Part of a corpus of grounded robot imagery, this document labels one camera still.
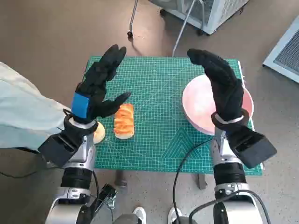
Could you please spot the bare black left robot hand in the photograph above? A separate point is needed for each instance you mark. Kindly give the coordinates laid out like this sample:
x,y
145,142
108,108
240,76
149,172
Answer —
x,y
93,93

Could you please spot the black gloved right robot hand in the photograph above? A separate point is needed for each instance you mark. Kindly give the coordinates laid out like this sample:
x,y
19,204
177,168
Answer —
x,y
224,88

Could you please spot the pink bowl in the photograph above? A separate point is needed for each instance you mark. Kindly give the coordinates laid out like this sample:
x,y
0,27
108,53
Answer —
x,y
198,102

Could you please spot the long orange striped bread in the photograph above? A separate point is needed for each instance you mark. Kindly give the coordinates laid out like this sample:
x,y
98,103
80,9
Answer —
x,y
123,121

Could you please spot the round pale bread bun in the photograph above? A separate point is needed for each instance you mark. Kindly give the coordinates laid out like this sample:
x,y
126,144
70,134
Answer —
x,y
100,134

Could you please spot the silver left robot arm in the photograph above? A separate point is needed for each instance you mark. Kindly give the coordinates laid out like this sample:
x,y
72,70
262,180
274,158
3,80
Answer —
x,y
65,210

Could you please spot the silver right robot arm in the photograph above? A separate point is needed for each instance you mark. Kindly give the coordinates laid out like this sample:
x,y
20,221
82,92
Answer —
x,y
236,210

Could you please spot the green cutting mat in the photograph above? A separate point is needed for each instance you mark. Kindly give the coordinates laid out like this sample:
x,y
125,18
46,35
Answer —
x,y
151,81

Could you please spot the white vented unit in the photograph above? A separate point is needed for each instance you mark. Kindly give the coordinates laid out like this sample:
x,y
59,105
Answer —
x,y
287,53

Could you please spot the grey bent metal tube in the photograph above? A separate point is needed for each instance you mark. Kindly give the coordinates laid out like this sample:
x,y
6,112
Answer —
x,y
181,30

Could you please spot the white wheeled cabinet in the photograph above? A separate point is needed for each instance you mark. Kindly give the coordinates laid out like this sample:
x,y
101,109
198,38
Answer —
x,y
217,14

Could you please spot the grey tube leg with caster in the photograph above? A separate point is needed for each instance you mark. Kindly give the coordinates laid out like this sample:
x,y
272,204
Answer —
x,y
132,14

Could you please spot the grey table leg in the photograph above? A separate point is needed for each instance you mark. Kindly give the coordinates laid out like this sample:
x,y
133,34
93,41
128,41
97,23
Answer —
x,y
202,181
121,178

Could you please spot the black bar with metal clamp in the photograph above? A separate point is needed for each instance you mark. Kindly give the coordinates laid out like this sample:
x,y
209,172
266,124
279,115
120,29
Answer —
x,y
107,191

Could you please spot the person's foot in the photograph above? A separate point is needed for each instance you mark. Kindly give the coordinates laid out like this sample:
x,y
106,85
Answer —
x,y
174,213
139,213

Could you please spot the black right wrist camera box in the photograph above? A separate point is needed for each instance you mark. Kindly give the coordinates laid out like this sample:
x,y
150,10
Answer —
x,y
254,147

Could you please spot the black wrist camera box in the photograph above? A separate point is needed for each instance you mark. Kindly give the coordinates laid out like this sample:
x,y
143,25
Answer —
x,y
254,147
58,149

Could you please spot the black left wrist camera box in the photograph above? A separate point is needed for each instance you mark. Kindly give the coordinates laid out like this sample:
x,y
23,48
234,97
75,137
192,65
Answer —
x,y
58,149

